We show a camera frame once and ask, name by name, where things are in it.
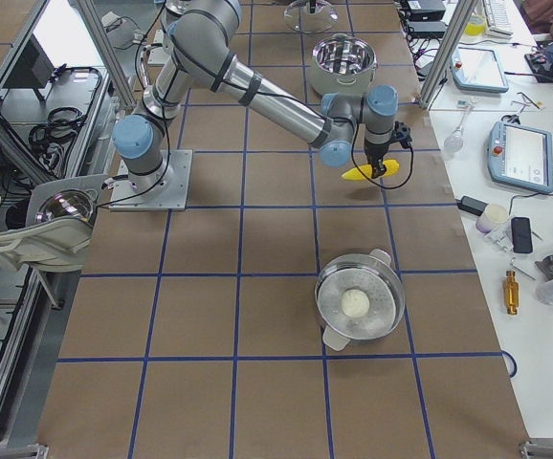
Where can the yellow corn cob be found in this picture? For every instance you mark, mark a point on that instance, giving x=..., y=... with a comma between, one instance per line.
x=366, y=171

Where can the glass pot lid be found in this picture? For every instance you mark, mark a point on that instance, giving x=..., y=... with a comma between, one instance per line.
x=299, y=19

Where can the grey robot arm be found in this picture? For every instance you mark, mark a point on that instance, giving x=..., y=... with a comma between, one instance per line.
x=200, y=39

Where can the pale green cooking pot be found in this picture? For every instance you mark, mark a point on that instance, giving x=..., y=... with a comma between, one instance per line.
x=342, y=64

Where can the steel steamer pot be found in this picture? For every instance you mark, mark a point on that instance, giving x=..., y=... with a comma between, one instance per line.
x=372, y=273

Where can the black power adapter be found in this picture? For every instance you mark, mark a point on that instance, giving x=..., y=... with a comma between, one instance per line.
x=471, y=205

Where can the white paper cup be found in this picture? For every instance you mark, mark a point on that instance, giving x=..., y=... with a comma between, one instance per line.
x=491, y=217

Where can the white steamed bun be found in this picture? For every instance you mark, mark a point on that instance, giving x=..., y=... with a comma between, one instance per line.
x=355, y=303

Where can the blue teach pendant far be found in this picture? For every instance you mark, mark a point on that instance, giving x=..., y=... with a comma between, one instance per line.
x=478, y=69

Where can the blue teach pendant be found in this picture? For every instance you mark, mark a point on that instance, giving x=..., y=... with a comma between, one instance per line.
x=520, y=156
x=478, y=69

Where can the black scissors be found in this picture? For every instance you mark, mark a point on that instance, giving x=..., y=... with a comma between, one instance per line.
x=511, y=118

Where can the blue teach pendant near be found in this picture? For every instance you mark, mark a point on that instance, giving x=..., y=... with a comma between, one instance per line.
x=520, y=156

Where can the black phone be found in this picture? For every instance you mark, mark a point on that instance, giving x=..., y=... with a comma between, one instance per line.
x=521, y=235

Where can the yellow tape roll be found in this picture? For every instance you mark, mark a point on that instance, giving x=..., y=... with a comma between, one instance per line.
x=476, y=25

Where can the gold brass fitting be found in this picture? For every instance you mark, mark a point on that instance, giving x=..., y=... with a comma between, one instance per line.
x=510, y=288

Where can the white keyboard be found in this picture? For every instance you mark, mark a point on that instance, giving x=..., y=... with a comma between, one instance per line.
x=497, y=19

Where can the white office chair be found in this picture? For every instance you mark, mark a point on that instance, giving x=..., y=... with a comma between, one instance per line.
x=55, y=246

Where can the aluminium frame post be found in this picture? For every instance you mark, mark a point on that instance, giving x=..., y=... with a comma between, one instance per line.
x=461, y=14

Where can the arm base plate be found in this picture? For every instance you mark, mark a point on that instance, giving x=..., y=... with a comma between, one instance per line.
x=167, y=188

